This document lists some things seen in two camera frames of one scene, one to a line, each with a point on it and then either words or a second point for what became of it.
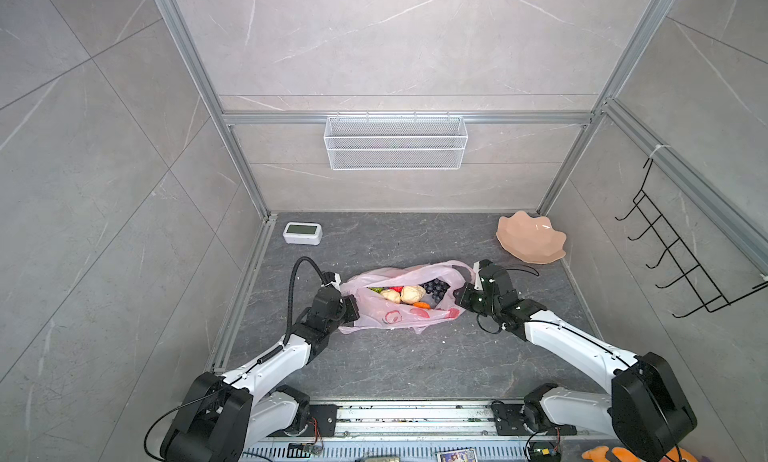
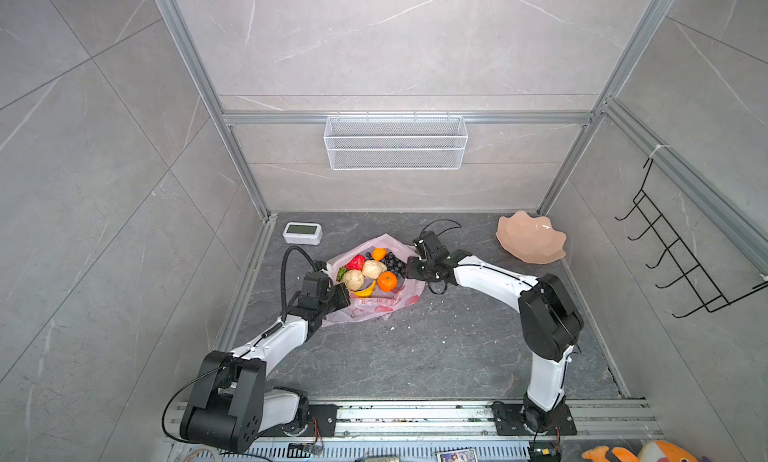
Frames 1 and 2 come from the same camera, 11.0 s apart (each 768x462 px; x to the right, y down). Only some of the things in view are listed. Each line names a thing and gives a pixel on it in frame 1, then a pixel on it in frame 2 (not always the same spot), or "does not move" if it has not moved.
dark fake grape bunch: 436,287 → 393,263
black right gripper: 464,299 → 412,269
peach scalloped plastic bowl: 531,238 does not move
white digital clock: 303,233 does not move
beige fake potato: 391,295 → 353,279
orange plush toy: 680,454 does not move
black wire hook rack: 659,228 does not move
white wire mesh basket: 395,143 does not move
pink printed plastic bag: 377,312 → 381,304
